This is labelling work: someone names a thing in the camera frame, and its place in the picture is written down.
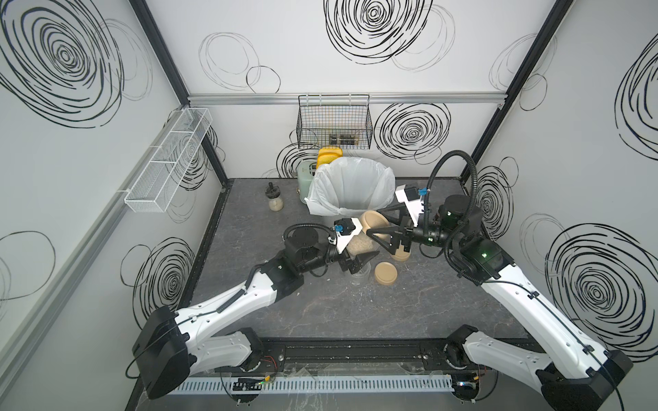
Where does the small bottle black pump top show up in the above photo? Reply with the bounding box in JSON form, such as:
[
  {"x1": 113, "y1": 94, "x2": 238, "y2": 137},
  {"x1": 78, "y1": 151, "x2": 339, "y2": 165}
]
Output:
[{"x1": 265, "y1": 182, "x2": 284, "y2": 212}]

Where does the white slotted cable duct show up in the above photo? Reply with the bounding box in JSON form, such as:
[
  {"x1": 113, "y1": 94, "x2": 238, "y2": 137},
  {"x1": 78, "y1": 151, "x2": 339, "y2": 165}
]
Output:
[{"x1": 171, "y1": 375, "x2": 454, "y2": 396}]

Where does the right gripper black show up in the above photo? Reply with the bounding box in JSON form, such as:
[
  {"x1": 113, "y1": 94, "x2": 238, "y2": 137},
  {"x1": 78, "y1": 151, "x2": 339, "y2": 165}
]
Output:
[{"x1": 366, "y1": 203, "x2": 460, "y2": 255}]

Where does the metal mesh trash bin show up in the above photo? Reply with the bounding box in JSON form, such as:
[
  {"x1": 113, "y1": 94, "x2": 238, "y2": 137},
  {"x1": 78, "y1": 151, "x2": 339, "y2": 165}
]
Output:
[{"x1": 328, "y1": 204, "x2": 387, "y2": 222}]

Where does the white plastic bin liner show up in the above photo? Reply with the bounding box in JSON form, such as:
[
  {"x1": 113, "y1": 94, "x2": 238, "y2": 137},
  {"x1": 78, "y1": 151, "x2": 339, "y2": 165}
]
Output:
[{"x1": 306, "y1": 157, "x2": 396, "y2": 217}]

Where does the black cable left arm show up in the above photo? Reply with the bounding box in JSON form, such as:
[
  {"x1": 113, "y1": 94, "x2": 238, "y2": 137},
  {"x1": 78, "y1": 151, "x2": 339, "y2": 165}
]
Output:
[{"x1": 282, "y1": 223, "x2": 335, "y2": 242}]

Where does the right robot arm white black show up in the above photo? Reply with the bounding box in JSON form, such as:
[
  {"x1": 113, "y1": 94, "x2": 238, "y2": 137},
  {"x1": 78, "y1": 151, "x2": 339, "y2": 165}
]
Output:
[{"x1": 367, "y1": 195, "x2": 633, "y2": 410}]

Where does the black wire wall basket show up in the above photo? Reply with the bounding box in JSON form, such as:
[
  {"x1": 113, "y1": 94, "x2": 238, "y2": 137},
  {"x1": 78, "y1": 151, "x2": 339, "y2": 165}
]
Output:
[{"x1": 296, "y1": 103, "x2": 374, "y2": 150}]

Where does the white mesh wall shelf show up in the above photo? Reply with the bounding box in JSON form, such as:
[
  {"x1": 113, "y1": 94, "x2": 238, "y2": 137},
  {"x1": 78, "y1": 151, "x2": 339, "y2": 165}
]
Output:
[{"x1": 124, "y1": 107, "x2": 212, "y2": 213}]

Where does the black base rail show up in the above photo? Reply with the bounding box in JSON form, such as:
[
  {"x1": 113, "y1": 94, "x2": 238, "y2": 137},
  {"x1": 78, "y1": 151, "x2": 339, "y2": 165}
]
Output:
[{"x1": 220, "y1": 336, "x2": 546, "y2": 374}]

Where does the yellow toast slice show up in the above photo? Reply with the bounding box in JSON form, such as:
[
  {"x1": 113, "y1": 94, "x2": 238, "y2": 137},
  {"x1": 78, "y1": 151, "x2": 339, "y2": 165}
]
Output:
[
  {"x1": 316, "y1": 152, "x2": 342, "y2": 169},
  {"x1": 318, "y1": 147, "x2": 343, "y2": 157}
]

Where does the dark bottle in basket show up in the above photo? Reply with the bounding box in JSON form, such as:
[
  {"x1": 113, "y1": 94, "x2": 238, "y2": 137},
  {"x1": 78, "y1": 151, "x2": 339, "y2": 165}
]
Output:
[{"x1": 329, "y1": 135, "x2": 359, "y2": 147}]

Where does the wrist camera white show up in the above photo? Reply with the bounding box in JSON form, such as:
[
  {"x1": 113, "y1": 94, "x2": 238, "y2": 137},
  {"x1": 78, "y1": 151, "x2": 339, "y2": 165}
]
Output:
[
  {"x1": 333, "y1": 217, "x2": 363, "y2": 249},
  {"x1": 395, "y1": 185, "x2": 428, "y2": 227}
]

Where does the mint green toaster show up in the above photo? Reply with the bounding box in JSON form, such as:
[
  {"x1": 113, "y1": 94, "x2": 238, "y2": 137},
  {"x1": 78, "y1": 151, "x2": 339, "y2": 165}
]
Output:
[{"x1": 296, "y1": 160, "x2": 316, "y2": 204}]

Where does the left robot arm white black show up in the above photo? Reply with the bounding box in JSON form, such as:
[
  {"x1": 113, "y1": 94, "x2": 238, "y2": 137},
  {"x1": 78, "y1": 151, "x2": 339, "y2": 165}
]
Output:
[{"x1": 132, "y1": 223, "x2": 378, "y2": 399}]

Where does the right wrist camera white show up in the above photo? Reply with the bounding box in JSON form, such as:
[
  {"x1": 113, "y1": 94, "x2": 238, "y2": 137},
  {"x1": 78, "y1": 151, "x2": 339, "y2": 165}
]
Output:
[{"x1": 395, "y1": 185, "x2": 428, "y2": 227}]

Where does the aluminium wall rail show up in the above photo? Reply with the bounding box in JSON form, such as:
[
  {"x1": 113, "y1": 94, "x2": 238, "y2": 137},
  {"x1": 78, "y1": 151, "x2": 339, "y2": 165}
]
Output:
[{"x1": 188, "y1": 92, "x2": 507, "y2": 106}]

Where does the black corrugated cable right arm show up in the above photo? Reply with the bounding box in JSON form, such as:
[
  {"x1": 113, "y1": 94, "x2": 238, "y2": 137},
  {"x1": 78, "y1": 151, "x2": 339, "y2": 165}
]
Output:
[{"x1": 422, "y1": 150, "x2": 484, "y2": 284}]

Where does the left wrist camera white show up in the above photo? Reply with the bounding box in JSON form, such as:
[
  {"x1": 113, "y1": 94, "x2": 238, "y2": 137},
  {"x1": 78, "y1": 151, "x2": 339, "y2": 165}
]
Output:
[{"x1": 333, "y1": 217, "x2": 363, "y2": 249}]

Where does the rice jar tan lid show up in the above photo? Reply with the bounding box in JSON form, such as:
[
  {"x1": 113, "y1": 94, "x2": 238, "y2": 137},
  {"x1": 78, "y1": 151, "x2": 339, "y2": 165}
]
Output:
[
  {"x1": 351, "y1": 262, "x2": 372, "y2": 286},
  {"x1": 346, "y1": 232, "x2": 380, "y2": 259}
]

